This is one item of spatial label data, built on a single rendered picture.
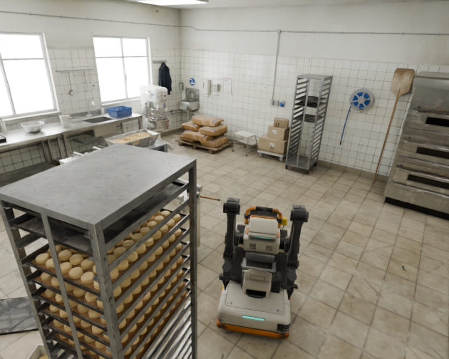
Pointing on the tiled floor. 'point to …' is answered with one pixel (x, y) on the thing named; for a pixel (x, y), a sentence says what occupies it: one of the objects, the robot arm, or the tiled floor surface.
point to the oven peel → (405, 75)
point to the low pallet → (203, 145)
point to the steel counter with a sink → (107, 126)
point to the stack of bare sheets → (9, 317)
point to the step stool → (246, 139)
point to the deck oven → (431, 149)
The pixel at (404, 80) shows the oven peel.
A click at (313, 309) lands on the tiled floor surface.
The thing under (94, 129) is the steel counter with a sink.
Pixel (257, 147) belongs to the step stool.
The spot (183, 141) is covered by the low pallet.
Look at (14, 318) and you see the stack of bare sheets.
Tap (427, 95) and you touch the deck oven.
